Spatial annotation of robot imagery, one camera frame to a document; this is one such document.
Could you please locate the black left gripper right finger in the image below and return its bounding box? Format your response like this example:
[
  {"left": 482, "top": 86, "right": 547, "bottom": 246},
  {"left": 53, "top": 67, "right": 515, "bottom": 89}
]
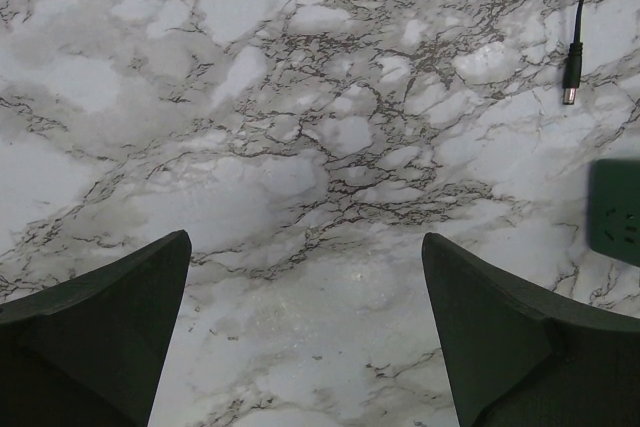
[{"left": 422, "top": 233, "right": 639, "bottom": 426}]

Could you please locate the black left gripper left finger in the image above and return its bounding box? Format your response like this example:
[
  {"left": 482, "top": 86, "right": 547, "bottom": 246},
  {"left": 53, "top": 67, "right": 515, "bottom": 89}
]
[{"left": 1, "top": 230, "right": 191, "bottom": 426}]

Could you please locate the thin black cable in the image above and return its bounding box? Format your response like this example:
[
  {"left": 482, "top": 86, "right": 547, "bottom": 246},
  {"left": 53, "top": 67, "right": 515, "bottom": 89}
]
[{"left": 560, "top": 0, "right": 587, "bottom": 107}]

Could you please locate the dark green charger block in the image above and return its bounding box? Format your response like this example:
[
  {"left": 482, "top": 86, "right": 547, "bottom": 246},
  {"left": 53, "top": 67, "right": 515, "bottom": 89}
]
[{"left": 587, "top": 159, "right": 639, "bottom": 267}]

